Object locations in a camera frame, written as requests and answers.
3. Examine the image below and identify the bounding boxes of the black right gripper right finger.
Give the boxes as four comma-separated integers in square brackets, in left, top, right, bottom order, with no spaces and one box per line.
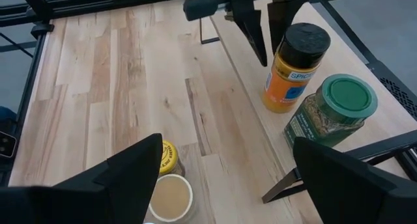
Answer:
[293,136,417,224]

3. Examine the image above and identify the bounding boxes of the green-lid oregano glass jar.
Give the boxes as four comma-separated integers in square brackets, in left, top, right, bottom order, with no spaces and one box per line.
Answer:
[283,73,379,150]

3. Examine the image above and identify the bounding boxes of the orange turmeric bottle black lid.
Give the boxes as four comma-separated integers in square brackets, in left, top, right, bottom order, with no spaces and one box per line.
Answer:
[262,21,332,114]

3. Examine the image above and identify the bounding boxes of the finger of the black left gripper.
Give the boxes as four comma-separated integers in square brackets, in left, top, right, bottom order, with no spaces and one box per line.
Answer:
[268,0,310,55]
[233,0,268,68]

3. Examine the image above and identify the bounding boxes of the wooden shelf riser black legs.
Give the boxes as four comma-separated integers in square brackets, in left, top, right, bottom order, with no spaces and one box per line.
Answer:
[198,0,417,205]

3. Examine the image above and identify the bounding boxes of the small black camera box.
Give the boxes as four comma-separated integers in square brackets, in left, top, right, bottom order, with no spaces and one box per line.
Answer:
[0,131,18,159]

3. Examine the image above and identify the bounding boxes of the tan-lid furikake seasoning jar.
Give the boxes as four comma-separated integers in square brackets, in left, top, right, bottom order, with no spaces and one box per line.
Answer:
[148,173,197,224]

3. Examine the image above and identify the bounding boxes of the yellow-lid crunchy onion can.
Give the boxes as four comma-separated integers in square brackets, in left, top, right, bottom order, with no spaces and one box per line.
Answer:
[158,139,186,178]

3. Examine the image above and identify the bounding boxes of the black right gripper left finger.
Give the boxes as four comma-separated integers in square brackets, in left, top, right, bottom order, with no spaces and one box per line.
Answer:
[0,132,164,224]

